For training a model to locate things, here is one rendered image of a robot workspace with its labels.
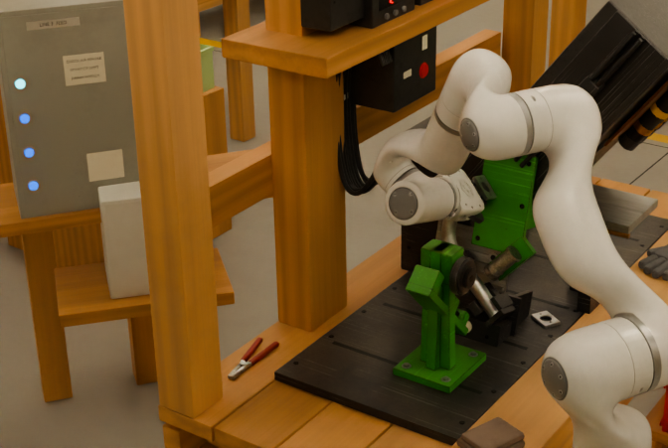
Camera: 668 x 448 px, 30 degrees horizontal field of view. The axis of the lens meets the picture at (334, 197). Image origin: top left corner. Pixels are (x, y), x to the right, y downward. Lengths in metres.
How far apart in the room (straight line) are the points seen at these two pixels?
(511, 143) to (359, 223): 3.32
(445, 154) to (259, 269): 2.73
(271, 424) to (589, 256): 0.79
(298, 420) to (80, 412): 1.78
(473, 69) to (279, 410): 0.80
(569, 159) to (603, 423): 0.40
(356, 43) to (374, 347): 0.64
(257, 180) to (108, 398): 1.75
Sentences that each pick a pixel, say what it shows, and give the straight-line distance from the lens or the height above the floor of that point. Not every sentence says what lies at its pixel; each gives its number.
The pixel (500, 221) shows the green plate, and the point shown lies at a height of 1.13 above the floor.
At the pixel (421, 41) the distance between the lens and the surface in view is 2.60.
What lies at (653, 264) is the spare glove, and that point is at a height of 0.92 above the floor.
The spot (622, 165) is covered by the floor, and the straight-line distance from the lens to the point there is 5.86.
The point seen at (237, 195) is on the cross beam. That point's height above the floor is 1.23.
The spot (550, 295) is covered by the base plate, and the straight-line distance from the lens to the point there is 2.81.
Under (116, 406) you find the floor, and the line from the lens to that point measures 4.11.
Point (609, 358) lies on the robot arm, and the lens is 1.86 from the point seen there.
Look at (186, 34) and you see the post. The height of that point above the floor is 1.63.
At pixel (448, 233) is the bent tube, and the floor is 1.09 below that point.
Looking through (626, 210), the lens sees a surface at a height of 1.13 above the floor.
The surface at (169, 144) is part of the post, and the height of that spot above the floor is 1.45.
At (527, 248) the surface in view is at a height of 1.09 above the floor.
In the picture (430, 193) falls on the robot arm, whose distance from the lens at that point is 2.32.
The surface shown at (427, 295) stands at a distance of 2.35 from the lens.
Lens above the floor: 2.25
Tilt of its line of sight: 24 degrees down
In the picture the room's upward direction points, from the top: 1 degrees counter-clockwise
